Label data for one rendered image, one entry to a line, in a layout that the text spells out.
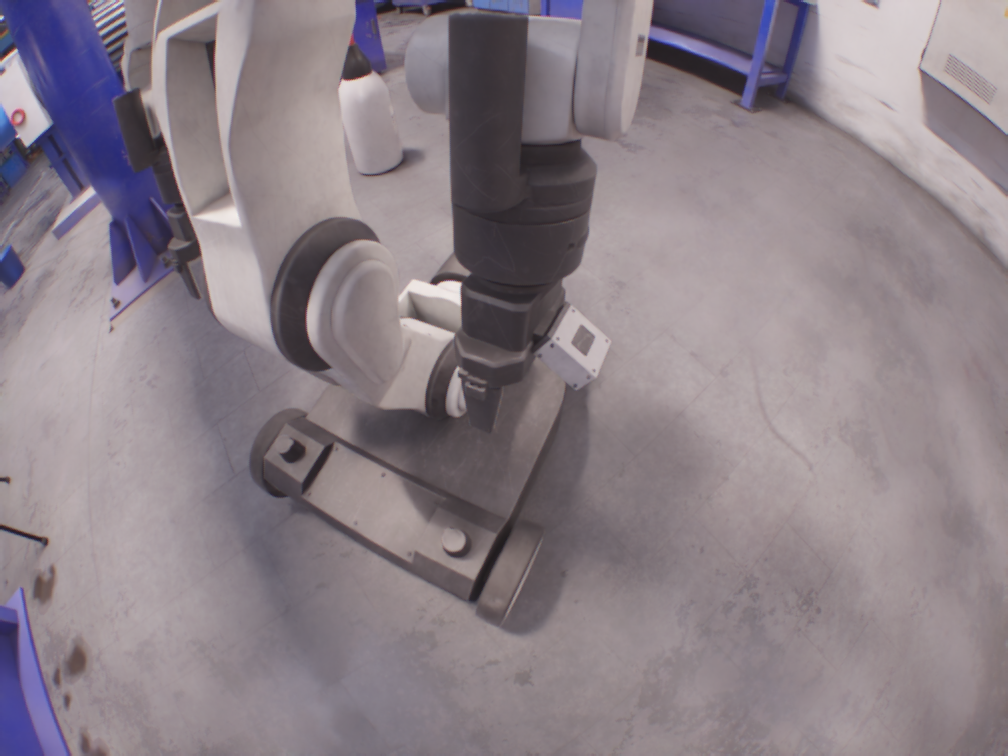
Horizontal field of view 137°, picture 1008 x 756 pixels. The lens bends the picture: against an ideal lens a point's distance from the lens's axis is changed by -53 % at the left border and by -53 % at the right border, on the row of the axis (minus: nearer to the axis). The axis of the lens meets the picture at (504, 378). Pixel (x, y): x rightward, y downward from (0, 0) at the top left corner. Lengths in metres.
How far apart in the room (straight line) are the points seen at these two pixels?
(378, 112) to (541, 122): 1.52
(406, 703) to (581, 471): 0.62
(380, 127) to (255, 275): 1.44
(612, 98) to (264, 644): 1.06
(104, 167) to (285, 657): 1.80
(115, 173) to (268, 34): 1.74
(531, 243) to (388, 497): 0.57
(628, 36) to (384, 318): 0.30
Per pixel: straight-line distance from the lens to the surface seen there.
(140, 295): 2.01
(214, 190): 0.41
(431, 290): 0.75
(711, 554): 0.96
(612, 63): 0.21
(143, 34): 0.56
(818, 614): 1.10
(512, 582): 0.67
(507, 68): 0.19
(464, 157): 0.20
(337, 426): 0.85
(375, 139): 1.76
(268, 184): 0.33
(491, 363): 0.28
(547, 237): 0.24
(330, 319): 0.35
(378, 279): 0.37
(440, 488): 0.74
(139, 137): 0.55
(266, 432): 0.89
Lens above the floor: 0.87
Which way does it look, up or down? 59 degrees down
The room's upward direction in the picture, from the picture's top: 5 degrees counter-clockwise
